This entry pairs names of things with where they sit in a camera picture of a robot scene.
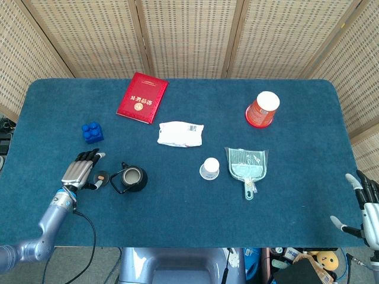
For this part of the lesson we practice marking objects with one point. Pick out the silver robot torso base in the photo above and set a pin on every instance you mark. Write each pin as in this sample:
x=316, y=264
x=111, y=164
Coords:
x=177, y=266

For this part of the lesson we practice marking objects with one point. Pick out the white plastic wipes packet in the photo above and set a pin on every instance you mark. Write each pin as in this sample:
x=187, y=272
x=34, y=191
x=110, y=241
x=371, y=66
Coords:
x=180, y=134

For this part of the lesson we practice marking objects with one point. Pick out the blue plastic package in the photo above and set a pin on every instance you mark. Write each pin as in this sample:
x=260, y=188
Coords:
x=253, y=263

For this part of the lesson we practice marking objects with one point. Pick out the blue table cloth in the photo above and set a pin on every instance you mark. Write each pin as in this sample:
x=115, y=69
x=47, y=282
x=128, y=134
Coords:
x=183, y=207

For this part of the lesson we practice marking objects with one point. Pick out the white printed paper cup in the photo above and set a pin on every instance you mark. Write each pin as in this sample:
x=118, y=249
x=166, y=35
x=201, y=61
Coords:
x=209, y=169

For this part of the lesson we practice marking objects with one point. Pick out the woven rattan folding screen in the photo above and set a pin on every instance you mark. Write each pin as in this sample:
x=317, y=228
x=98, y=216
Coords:
x=189, y=38

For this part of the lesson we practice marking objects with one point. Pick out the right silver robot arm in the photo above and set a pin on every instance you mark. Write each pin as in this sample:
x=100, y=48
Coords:
x=375, y=260

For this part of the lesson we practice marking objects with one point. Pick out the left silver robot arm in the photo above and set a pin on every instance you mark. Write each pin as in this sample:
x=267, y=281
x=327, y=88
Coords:
x=38, y=230

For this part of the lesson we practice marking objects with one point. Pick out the orange paper tub red rim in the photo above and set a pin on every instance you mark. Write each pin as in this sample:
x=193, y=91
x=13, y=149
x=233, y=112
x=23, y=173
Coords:
x=262, y=111

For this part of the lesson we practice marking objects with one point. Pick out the green dustpan in plastic bag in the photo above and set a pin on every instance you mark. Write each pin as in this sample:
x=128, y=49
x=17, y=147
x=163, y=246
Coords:
x=247, y=165

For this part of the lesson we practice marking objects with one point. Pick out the black box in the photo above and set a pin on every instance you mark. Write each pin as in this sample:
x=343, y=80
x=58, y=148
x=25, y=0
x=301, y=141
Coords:
x=293, y=275

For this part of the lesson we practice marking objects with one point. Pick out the blue toy building block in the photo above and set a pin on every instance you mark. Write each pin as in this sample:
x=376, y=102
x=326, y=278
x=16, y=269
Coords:
x=93, y=133

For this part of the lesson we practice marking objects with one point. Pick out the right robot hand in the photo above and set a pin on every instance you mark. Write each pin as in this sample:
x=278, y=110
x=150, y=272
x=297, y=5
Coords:
x=365, y=207

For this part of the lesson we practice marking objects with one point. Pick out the red certificate booklet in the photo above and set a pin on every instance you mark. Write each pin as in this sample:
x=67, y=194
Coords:
x=142, y=98

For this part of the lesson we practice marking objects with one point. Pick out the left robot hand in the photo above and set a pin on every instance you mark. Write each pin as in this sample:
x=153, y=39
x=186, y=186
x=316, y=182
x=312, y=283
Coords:
x=78, y=173

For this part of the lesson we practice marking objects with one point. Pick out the yellow plush toy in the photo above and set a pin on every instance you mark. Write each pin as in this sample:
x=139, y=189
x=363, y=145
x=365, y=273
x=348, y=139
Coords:
x=327, y=260

